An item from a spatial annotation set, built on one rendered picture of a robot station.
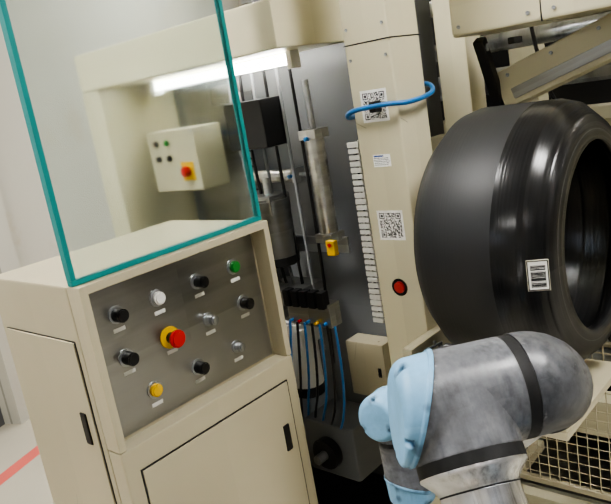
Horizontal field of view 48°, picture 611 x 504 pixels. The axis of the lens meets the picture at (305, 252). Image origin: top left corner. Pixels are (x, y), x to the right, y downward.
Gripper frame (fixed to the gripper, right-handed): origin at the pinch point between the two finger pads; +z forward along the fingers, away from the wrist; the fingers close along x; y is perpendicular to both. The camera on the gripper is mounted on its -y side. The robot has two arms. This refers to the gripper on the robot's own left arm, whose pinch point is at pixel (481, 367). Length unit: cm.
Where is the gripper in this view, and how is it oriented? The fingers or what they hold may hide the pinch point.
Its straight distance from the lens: 137.4
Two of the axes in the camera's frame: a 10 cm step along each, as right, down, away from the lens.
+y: -0.8, -9.9, -1.4
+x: -7.5, -0.3, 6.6
